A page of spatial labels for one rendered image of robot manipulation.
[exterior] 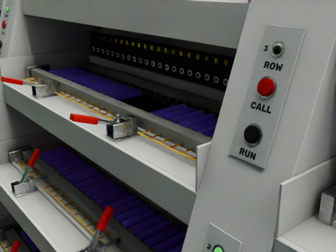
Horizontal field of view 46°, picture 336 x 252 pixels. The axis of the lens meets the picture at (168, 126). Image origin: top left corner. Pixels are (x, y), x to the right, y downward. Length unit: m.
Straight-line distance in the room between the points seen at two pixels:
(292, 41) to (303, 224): 0.16
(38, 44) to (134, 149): 0.49
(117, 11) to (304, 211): 0.36
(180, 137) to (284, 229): 0.19
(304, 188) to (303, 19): 0.14
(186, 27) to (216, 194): 0.19
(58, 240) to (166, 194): 0.27
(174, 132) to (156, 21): 0.14
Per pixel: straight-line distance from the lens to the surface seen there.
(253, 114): 0.36
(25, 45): 0.92
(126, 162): 0.50
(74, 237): 0.67
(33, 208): 0.76
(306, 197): 0.37
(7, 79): 0.74
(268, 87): 0.35
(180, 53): 0.68
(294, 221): 0.37
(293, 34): 0.36
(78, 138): 0.61
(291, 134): 0.34
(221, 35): 0.43
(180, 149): 0.49
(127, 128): 0.54
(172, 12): 0.48
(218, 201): 0.39
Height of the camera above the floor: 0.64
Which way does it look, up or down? 8 degrees down
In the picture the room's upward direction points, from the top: 15 degrees clockwise
